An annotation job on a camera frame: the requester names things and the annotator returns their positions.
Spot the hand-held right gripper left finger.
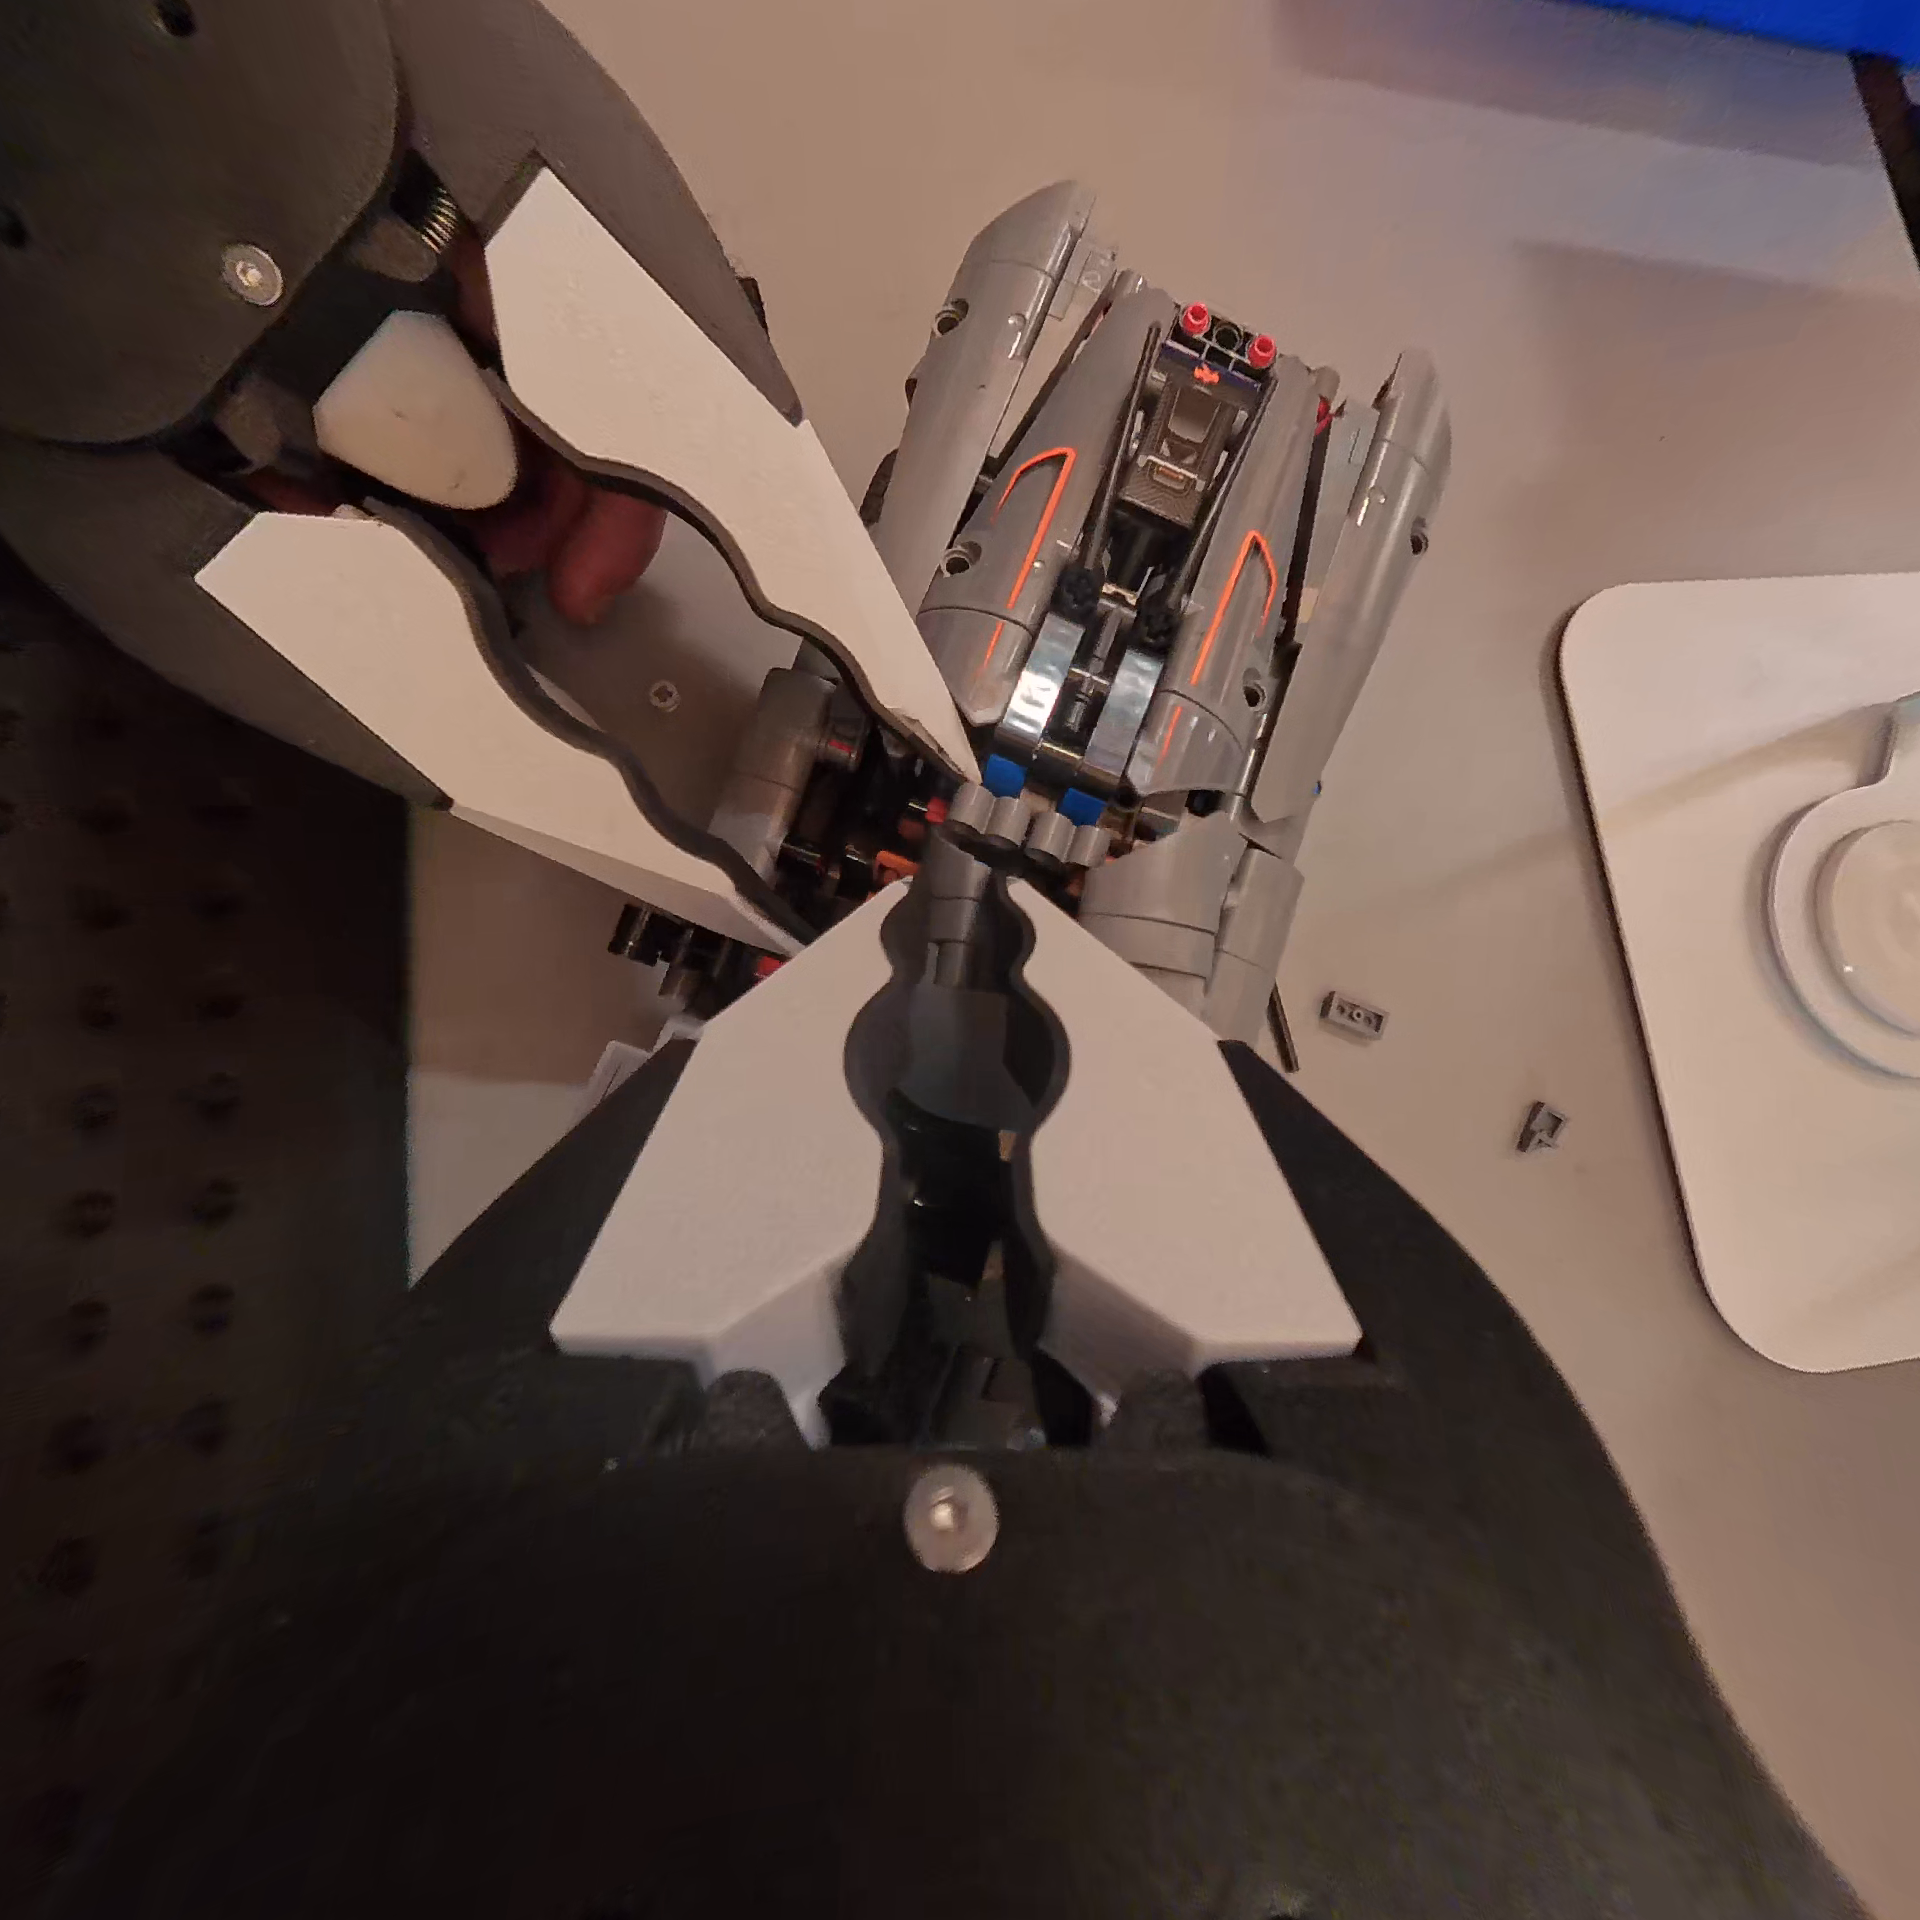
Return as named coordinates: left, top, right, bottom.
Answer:
left=546, top=877, right=904, bottom=1448

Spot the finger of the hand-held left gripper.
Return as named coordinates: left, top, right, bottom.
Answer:
left=195, top=501, right=815, bottom=958
left=315, top=162, right=985, bottom=784

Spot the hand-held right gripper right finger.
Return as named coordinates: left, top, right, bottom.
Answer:
left=1001, top=873, right=1367, bottom=1433

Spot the grey lego car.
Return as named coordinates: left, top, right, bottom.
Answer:
left=606, top=179, right=1456, bottom=1427

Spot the person's left hand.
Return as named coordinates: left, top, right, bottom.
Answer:
left=493, top=441, right=672, bottom=625

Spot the black perforated chair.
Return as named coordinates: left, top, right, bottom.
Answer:
left=0, top=540, right=414, bottom=1920

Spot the white book stand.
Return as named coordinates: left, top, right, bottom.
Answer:
left=1557, top=573, right=1920, bottom=1373

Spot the blue storage bin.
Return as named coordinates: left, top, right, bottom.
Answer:
left=1499, top=0, right=1920, bottom=69

